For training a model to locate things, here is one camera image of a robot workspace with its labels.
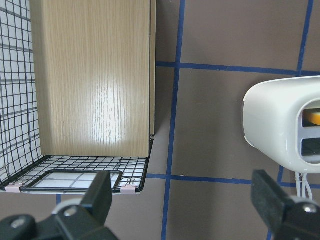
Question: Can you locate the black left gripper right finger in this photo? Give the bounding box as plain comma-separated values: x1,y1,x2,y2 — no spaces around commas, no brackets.
251,170,320,240

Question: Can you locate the pink binder clip left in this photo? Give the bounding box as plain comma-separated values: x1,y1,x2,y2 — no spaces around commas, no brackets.
5,183,23,193

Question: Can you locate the wire basket with checked liner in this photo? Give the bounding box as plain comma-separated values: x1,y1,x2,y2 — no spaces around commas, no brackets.
0,0,149,195

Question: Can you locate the light wooden board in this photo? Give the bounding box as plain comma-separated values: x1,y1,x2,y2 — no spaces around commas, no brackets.
30,0,156,158

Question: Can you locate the pink binder clip right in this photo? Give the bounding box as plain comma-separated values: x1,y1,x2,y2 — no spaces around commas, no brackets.
120,178,137,195

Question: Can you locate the white toaster power cord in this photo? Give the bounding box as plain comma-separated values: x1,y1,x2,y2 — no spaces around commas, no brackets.
294,171,314,200

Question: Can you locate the pink binder clip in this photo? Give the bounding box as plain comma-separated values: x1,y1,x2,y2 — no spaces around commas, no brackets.
5,183,23,193
120,178,137,195

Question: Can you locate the yellow toast slice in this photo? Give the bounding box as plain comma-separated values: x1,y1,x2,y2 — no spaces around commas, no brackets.
303,109,320,126

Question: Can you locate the white two-slot toaster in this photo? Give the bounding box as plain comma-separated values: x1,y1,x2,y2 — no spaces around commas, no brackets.
242,76,320,174

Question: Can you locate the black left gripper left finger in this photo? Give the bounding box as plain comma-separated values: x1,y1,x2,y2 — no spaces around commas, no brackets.
0,171,117,240

